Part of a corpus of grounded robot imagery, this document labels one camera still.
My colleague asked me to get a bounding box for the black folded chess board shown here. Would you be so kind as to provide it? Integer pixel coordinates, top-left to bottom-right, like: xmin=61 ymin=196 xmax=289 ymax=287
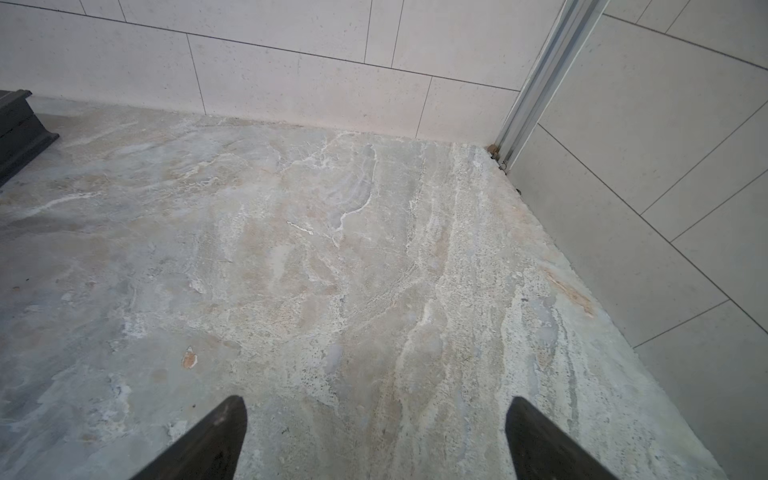
xmin=0 ymin=90 xmax=59 ymax=186

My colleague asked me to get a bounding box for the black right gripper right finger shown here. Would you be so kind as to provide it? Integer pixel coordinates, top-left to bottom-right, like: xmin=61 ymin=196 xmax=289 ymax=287
xmin=505 ymin=396 xmax=617 ymax=480

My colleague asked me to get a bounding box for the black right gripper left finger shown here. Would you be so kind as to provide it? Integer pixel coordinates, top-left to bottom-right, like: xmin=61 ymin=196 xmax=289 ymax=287
xmin=132 ymin=395 xmax=248 ymax=480

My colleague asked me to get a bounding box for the aluminium corner frame post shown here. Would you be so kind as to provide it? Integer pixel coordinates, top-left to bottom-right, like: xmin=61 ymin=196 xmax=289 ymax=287
xmin=489 ymin=0 xmax=608 ymax=174

